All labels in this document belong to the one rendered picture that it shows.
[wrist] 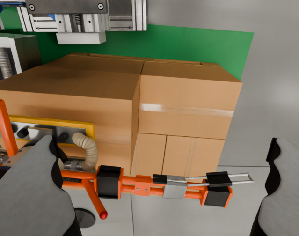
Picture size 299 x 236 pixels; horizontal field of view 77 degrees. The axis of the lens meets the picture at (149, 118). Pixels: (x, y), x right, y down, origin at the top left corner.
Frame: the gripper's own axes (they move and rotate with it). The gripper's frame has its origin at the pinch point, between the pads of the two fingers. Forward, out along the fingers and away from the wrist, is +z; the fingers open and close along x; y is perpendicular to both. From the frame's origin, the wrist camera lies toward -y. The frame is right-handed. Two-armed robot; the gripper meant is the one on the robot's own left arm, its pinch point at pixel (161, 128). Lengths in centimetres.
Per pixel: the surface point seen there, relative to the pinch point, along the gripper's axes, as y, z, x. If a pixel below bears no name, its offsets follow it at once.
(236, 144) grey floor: 109, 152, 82
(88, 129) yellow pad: 27, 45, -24
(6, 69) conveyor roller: 19, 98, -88
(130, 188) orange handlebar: 43, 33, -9
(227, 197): 44, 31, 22
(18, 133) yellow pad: 27, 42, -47
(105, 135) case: 38, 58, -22
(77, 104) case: 24, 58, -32
